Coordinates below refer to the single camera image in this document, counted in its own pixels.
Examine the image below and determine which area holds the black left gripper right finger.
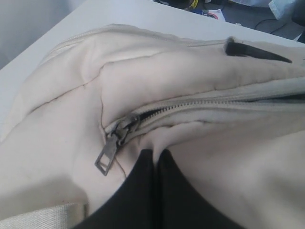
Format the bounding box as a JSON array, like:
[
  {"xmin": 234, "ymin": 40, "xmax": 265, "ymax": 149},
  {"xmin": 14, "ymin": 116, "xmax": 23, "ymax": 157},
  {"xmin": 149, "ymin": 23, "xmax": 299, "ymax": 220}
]
[{"xmin": 156, "ymin": 149, "xmax": 242, "ymax": 229}]

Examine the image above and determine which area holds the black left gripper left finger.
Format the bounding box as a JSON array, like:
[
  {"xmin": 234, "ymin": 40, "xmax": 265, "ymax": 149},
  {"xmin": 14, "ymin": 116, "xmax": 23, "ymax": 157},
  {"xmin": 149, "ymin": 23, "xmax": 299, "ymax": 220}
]
[{"xmin": 75, "ymin": 149, "xmax": 155, "ymax": 229}]

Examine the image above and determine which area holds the cream fabric duffel bag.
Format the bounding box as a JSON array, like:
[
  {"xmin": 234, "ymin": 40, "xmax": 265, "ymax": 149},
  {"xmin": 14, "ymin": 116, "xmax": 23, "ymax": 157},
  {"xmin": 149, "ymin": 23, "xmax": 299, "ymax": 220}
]
[{"xmin": 0, "ymin": 25, "xmax": 305, "ymax": 229}]

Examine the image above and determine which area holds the background desk clutter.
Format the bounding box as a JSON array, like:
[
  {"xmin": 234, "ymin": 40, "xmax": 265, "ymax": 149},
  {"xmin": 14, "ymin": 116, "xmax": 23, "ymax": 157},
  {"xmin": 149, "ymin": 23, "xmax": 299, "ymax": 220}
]
[{"xmin": 157, "ymin": 0, "xmax": 305, "ymax": 43}]

